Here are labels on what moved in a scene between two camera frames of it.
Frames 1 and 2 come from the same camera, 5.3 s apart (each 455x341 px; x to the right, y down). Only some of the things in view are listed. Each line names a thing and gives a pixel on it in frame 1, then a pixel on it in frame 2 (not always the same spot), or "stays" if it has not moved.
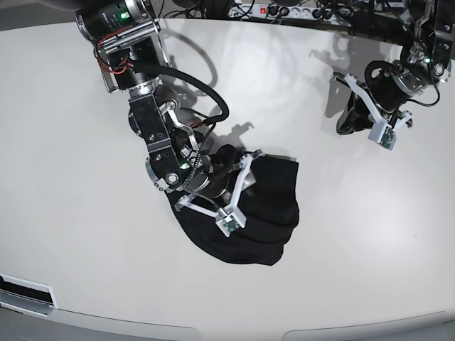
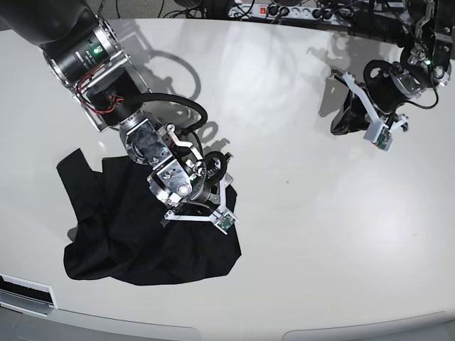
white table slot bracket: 26,295 stays
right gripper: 391,85 stays
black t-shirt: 271,205 -> 121,236
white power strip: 291,12 stays
